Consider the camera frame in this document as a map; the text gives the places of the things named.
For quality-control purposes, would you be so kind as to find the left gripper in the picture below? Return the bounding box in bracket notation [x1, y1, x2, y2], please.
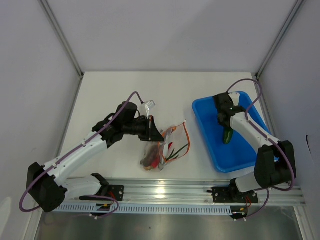
[123, 115, 164, 142]

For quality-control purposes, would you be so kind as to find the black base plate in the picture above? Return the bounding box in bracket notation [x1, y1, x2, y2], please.
[107, 185, 125, 202]
[206, 186, 259, 204]

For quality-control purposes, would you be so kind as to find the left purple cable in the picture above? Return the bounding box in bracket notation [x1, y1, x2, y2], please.
[19, 91, 145, 213]

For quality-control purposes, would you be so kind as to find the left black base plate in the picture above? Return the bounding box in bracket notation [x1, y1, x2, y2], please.
[107, 185, 125, 202]

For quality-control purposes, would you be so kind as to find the right aluminium frame post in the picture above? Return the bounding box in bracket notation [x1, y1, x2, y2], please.
[254, 0, 307, 81]

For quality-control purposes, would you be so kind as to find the blue plastic tray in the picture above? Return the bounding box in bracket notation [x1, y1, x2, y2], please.
[192, 96, 257, 173]

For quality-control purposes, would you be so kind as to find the green onion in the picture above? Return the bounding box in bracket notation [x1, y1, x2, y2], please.
[166, 144, 189, 161]

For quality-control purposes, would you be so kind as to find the purple cable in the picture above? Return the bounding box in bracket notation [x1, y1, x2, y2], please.
[19, 91, 145, 213]
[227, 78, 296, 222]

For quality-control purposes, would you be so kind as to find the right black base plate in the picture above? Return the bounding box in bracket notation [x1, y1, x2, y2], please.
[206, 186, 259, 204]

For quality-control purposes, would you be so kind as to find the red chili pepper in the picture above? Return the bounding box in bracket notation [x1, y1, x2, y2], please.
[151, 142, 173, 170]

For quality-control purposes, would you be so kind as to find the clear zip top bag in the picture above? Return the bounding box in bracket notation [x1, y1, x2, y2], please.
[140, 121, 191, 171]

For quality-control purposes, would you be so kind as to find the aluminium mounting rail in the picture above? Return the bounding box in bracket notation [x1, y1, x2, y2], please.
[107, 178, 306, 207]

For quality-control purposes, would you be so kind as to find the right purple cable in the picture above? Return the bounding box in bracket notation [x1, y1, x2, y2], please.
[227, 78, 296, 222]

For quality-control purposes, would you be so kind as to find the left aluminium frame post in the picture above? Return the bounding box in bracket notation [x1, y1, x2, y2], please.
[37, 0, 84, 78]

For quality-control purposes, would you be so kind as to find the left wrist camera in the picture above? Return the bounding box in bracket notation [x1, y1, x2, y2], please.
[139, 100, 156, 118]

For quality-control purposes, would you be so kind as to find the aluminium frame post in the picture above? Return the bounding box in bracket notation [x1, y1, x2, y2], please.
[37, 0, 84, 78]
[254, 0, 307, 81]

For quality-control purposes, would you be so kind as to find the white slotted cable duct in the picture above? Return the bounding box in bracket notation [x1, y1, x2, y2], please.
[55, 203, 244, 216]

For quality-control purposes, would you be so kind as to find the green cucumber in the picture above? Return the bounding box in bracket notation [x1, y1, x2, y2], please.
[222, 127, 234, 144]

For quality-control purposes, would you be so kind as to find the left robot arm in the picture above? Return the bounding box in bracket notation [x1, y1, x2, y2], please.
[26, 100, 164, 213]

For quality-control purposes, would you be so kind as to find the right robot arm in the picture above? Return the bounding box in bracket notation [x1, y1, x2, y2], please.
[213, 92, 297, 202]

